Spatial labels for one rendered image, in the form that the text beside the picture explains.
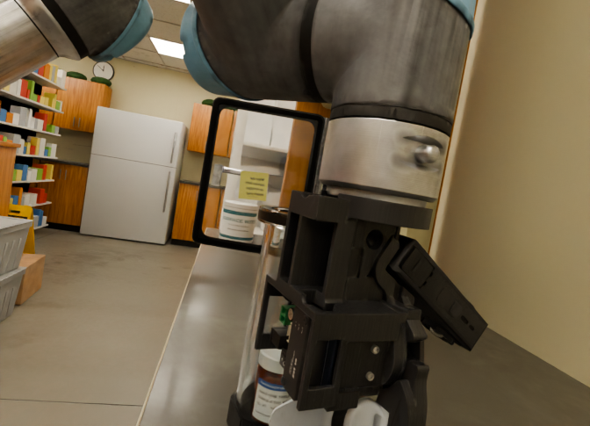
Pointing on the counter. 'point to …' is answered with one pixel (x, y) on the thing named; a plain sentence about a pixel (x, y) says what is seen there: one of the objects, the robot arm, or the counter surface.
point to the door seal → (210, 158)
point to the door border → (212, 157)
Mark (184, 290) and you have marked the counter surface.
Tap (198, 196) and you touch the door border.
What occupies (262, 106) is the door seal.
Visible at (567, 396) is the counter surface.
